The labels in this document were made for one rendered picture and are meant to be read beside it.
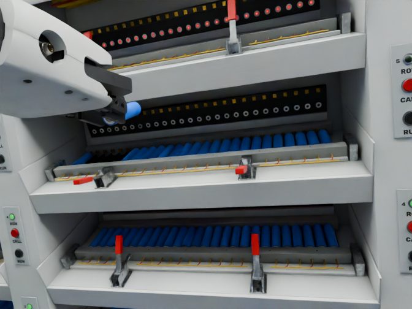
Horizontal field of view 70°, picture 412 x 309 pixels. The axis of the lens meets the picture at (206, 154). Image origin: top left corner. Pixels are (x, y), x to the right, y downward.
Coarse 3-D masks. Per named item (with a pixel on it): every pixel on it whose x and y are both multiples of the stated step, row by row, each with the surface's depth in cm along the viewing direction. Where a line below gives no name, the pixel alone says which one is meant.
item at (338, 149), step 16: (320, 144) 48; (336, 144) 47; (128, 160) 58; (144, 160) 56; (160, 160) 55; (176, 160) 53; (192, 160) 53; (208, 160) 52; (224, 160) 51; (256, 160) 50; (272, 160) 49; (288, 160) 49; (336, 160) 45; (64, 176) 61
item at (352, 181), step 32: (192, 128) 65; (224, 128) 63; (352, 128) 50; (64, 160) 64; (352, 160) 46; (32, 192) 58; (64, 192) 55; (96, 192) 53; (128, 192) 52; (160, 192) 50; (192, 192) 49; (224, 192) 47; (256, 192) 46; (288, 192) 45; (320, 192) 44; (352, 192) 43
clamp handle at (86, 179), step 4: (100, 172) 54; (96, 176) 53; (100, 176) 53; (76, 180) 47; (80, 180) 48; (84, 180) 48; (88, 180) 49; (92, 180) 50; (76, 184) 47; (80, 184) 48
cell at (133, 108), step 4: (128, 104) 36; (132, 104) 37; (136, 104) 38; (128, 108) 36; (132, 108) 36; (136, 108) 37; (140, 108) 38; (128, 112) 35; (132, 112) 36; (136, 112) 37; (128, 116) 35; (132, 116) 37; (104, 120) 33; (108, 120) 33; (108, 124) 33; (112, 124) 33
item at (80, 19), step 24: (120, 0) 68; (144, 0) 66; (168, 0) 65; (192, 0) 64; (216, 0) 62; (72, 24) 72; (96, 24) 70; (336, 72) 59; (168, 96) 68; (192, 96) 67; (216, 96) 65; (336, 96) 59; (336, 120) 60; (96, 144) 75; (240, 216) 68
